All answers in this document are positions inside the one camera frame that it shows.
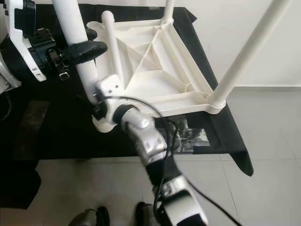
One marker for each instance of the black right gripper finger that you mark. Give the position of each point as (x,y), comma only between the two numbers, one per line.
(87,101)

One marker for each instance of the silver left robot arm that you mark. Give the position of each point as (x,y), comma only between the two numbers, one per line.
(14,56)

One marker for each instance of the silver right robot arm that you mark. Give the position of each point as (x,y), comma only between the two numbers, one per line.
(146,136)

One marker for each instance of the black tablecloth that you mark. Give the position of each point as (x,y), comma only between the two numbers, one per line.
(56,136)

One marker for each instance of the glossy clear tape patch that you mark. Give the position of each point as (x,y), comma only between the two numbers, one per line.
(30,125)

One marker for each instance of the white plastic table top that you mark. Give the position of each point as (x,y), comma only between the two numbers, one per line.
(169,80)

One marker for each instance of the clear plastic bag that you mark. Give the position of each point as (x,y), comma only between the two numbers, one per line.
(197,137)

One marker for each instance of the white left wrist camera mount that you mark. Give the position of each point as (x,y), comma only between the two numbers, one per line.
(23,47)

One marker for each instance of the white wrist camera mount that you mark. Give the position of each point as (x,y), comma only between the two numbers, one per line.
(110,84)
(23,47)

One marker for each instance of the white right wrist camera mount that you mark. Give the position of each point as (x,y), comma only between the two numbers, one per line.
(110,84)

